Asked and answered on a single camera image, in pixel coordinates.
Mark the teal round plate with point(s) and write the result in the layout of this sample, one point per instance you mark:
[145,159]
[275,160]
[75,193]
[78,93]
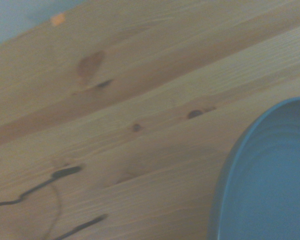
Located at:
[270,180]

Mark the orange tape piece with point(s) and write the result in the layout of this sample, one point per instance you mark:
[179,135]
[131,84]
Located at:
[58,19]

